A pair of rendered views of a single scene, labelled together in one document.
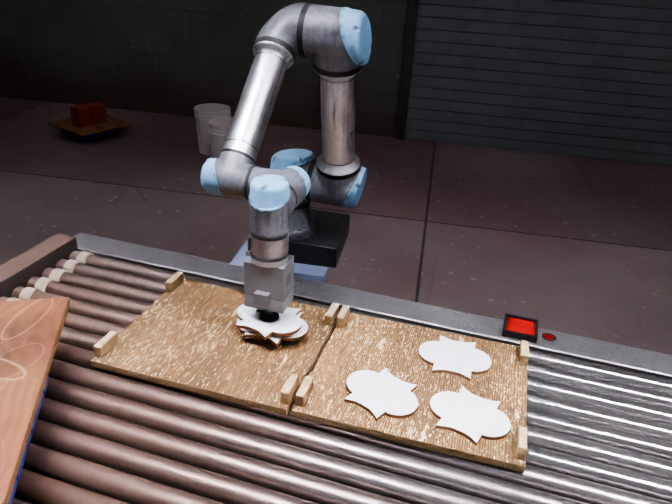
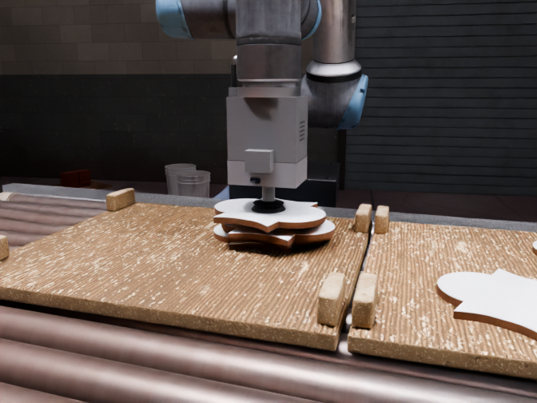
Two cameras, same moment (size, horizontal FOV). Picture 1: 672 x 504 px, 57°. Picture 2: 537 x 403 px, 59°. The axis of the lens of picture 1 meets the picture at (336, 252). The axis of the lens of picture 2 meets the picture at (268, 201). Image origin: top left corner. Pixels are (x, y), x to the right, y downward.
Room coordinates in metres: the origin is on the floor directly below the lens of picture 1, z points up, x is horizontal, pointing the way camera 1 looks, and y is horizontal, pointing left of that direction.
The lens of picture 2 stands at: (0.51, 0.12, 1.13)
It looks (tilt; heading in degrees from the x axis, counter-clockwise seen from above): 14 degrees down; 2
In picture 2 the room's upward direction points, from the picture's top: straight up
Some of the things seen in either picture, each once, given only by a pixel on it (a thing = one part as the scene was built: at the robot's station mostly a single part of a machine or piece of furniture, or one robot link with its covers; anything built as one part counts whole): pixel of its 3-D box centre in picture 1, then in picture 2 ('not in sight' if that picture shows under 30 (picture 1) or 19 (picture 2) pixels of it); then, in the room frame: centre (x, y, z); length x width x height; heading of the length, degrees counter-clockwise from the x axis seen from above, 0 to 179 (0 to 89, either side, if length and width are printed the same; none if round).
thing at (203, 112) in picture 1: (213, 129); (180, 185); (5.05, 1.09, 0.19); 0.30 x 0.30 x 0.37
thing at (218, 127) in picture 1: (228, 144); (193, 193); (4.66, 0.89, 0.19); 0.30 x 0.30 x 0.37
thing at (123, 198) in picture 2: (174, 281); (121, 199); (1.26, 0.38, 0.95); 0.06 x 0.02 x 0.03; 165
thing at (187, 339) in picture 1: (225, 336); (196, 249); (1.08, 0.22, 0.93); 0.41 x 0.35 x 0.02; 75
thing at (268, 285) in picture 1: (265, 280); (264, 135); (1.08, 0.14, 1.07); 0.10 x 0.09 x 0.16; 166
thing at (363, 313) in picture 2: (304, 391); (365, 299); (0.89, 0.04, 0.95); 0.06 x 0.02 x 0.03; 165
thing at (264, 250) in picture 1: (268, 243); (266, 67); (1.09, 0.13, 1.15); 0.08 x 0.08 x 0.05
